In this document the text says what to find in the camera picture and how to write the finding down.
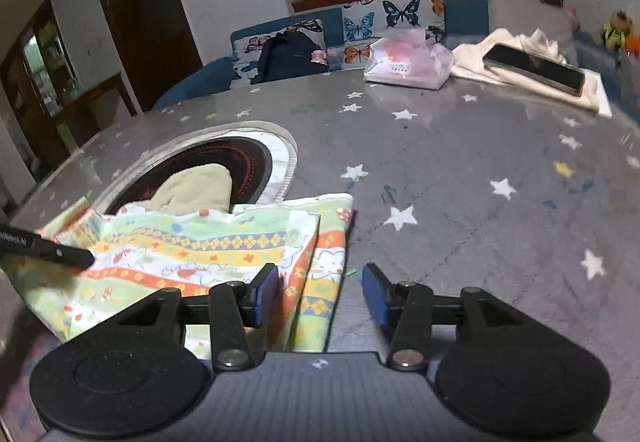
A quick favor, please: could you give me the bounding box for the dark jacket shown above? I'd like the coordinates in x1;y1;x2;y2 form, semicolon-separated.
251;32;328;83

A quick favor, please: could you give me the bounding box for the dark wooden cabinet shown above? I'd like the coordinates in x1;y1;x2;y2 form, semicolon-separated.
0;0;138;173

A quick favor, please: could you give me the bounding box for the cream cloth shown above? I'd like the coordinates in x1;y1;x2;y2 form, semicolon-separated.
451;28;613;117

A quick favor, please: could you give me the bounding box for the grey star-print tablecloth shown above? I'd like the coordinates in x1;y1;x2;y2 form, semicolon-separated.
0;66;640;442

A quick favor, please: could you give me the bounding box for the dark wooden door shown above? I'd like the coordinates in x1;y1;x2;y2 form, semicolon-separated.
90;0;203;113

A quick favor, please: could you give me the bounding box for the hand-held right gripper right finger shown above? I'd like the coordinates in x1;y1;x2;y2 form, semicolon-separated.
361;263;526;370

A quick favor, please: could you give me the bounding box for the colourful patterned child's shirt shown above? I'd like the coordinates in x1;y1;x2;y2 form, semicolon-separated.
0;163;355;355

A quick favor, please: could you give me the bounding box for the butterfly print cushion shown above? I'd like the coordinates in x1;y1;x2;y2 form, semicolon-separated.
232;19;326;87
341;0;446;70

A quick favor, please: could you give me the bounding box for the blue sofa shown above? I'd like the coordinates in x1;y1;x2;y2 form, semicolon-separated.
152;0;621;111

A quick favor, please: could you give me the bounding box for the round built-in induction hob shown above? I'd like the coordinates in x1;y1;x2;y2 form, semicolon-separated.
92;122;299;217

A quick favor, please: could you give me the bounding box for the clear plastic packet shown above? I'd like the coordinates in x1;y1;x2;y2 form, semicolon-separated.
363;32;453;90

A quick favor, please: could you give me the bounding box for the black smartphone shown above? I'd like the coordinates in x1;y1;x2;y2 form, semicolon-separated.
483;43;586;96

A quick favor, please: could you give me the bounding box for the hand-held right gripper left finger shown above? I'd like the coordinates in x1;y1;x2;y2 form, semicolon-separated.
116;263;281;369

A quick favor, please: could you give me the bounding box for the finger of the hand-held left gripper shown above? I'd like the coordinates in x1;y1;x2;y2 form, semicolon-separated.
0;223;97;269

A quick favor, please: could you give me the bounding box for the green plush toy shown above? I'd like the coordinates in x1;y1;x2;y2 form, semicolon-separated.
600;10;637;51

